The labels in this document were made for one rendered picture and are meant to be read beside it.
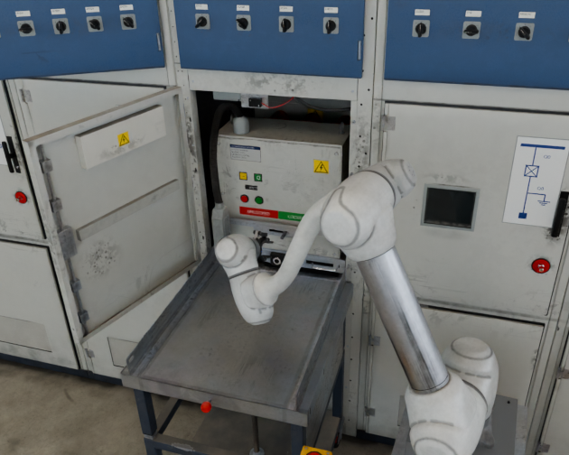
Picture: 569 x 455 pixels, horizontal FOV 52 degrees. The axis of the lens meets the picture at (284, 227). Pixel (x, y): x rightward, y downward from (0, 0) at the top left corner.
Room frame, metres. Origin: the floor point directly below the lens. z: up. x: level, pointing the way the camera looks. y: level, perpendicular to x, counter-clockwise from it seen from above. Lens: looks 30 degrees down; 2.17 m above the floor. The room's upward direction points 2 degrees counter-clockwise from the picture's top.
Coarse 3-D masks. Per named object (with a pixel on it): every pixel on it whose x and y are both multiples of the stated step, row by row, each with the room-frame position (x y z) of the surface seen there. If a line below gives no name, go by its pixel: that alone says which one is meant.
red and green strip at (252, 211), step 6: (240, 210) 2.05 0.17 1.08; (246, 210) 2.04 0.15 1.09; (252, 210) 2.04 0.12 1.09; (258, 210) 2.03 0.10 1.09; (264, 210) 2.02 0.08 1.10; (270, 210) 2.01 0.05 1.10; (276, 210) 2.00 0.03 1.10; (258, 216) 2.03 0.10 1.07; (264, 216) 2.02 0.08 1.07; (270, 216) 2.01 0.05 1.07; (276, 216) 2.00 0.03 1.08; (282, 216) 2.00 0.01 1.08; (288, 216) 1.99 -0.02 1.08; (294, 216) 1.98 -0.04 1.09; (300, 216) 1.98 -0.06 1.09
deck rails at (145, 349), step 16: (208, 256) 2.00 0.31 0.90; (208, 272) 1.97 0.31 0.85; (192, 288) 1.85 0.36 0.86; (336, 288) 1.83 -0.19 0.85; (176, 304) 1.73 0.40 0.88; (336, 304) 1.73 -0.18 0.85; (160, 320) 1.61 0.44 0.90; (176, 320) 1.67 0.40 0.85; (144, 336) 1.51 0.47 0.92; (160, 336) 1.58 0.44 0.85; (320, 336) 1.50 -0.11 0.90; (144, 352) 1.49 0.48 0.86; (320, 352) 1.48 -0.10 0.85; (128, 368) 1.40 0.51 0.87; (144, 368) 1.43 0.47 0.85; (304, 368) 1.40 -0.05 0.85; (304, 384) 1.31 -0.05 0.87
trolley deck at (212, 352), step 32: (224, 288) 1.86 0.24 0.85; (288, 288) 1.85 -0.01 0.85; (320, 288) 1.84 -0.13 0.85; (352, 288) 1.86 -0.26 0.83; (192, 320) 1.67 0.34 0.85; (224, 320) 1.66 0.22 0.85; (288, 320) 1.65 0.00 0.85; (320, 320) 1.65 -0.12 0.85; (160, 352) 1.51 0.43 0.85; (192, 352) 1.50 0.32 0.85; (224, 352) 1.50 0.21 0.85; (256, 352) 1.49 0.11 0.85; (288, 352) 1.49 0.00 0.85; (128, 384) 1.40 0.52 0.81; (160, 384) 1.37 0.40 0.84; (192, 384) 1.35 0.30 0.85; (224, 384) 1.35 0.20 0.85; (256, 384) 1.35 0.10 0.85; (288, 384) 1.34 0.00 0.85; (320, 384) 1.37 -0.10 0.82; (288, 416) 1.24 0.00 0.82
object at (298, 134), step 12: (252, 120) 2.23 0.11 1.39; (264, 120) 2.22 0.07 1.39; (276, 120) 2.22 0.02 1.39; (288, 120) 2.22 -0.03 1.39; (228, 132) 2.10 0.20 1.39; (252, 132) 2.10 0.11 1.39; (264, 132) 2.09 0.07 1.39; (276, 132) 2.09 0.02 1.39; (288, 132) 2.09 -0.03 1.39; (300, 132) 2.08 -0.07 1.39; (312, 132) 2.08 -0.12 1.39; (324, 132) 2.07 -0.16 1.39; (336, 132) 2.07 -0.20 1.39; (348, 132) 2.07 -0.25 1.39; (324, 144) 1.95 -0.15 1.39; (336, 144) 1.94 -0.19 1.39; (348, 144) 2.03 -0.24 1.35; (348, 156) 2.04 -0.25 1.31; (348, 168) 2.04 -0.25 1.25
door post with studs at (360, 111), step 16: (368, 0) 1.86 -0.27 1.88; (368, 16) 1.86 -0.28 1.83; (368, 32) 1.86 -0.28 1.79; (368, 48) 1.86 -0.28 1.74; (368, 64) 1.86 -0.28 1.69; (368, 80) 1.86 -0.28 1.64; (368, 96) 1.86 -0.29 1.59; (352, 112) 1.88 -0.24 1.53; (368, 112) 1.86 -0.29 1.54; (352, 128) 1.88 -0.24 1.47; (368, 128) 1.86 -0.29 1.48; (352, 144) 1.88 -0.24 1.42; (368, 144) 1.86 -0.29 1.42; (352, 160) 1.88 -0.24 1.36; (352, 272) 1.87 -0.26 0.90; (352, 304) 1.87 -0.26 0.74; (352, 320) 1.87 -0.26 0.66; (352, 336) 1.87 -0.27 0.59; (352, 352) 1.86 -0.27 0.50; (352, 368) 1.86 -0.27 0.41; (352, 384) 1.86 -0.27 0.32; (352, 400) 1.86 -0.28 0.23; (352, 416) 1.86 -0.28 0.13; (352, 432) 1.86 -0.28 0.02
